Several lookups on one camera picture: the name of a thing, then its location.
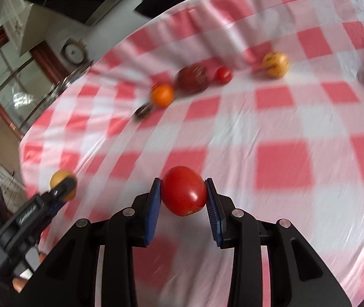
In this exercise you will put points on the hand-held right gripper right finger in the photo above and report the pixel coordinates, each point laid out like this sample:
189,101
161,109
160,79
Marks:
213,214

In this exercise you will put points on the grey rice cooker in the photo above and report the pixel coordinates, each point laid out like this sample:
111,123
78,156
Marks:
73,52

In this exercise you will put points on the orange tangerine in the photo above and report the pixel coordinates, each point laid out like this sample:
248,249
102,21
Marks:
162,95

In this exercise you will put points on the dark red pomegranate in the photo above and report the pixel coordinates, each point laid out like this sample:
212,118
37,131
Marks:
193,78

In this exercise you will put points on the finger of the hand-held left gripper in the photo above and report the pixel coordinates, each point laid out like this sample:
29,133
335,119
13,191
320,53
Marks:
63,189

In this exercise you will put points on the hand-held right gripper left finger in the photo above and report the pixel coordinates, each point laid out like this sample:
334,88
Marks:
153,212

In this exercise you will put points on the yellow striped pepino melon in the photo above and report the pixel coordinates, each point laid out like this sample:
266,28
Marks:
275,65
60,176

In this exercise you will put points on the dark water chestnut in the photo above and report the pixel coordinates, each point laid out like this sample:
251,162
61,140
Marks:
142,112

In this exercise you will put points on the red tomato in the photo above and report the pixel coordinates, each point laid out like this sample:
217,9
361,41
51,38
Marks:
182,192
223,74

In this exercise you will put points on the person's left hand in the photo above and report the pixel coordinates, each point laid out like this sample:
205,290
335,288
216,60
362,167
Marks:
20,284

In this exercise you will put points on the wooden framed glass door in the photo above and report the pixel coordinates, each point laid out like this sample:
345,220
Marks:
45,60

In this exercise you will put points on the red white checkered tablecloth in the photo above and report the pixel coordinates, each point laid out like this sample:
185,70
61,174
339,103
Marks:
233,140

